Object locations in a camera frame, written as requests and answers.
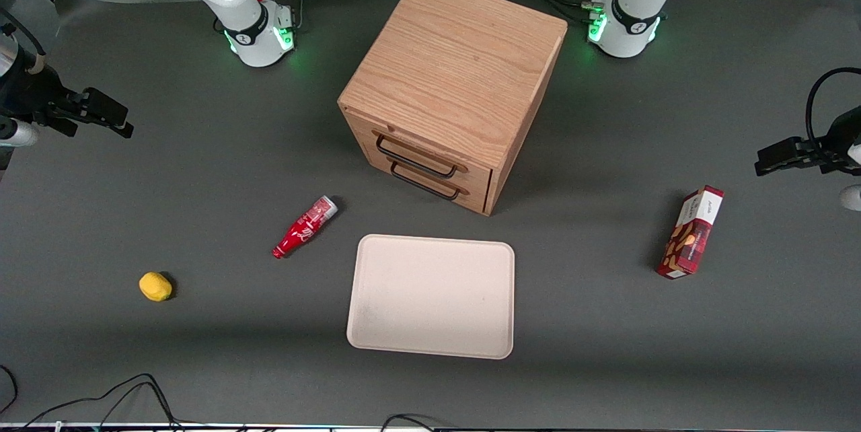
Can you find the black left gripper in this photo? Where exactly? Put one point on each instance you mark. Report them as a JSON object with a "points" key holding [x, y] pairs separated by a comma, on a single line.
{"points": [[836, 144]]}

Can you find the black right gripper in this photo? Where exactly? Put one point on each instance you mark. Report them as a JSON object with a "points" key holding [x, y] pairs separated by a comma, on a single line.
{"points": [[30, 94]]}

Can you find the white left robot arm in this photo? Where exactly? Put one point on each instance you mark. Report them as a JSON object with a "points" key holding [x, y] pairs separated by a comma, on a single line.
{"points": [[635, 8]]}

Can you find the beige rectangular tray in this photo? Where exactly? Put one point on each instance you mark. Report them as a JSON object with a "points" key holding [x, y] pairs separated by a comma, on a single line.
{"points": [[430, 296]]}

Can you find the red cookie box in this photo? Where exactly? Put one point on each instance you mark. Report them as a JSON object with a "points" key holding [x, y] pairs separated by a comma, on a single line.
{"points": [[693, 233]]}

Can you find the yellow lemon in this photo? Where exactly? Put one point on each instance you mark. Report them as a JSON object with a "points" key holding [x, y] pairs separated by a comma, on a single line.
{"points": [[155, 286]]}

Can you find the wooden drawer cabinet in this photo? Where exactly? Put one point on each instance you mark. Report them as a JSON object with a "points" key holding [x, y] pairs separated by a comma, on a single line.
{"points": [[457, 62]]}

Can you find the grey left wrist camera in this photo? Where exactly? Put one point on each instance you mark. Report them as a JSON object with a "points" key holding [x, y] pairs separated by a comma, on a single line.
{"points": [[853, 197]]}

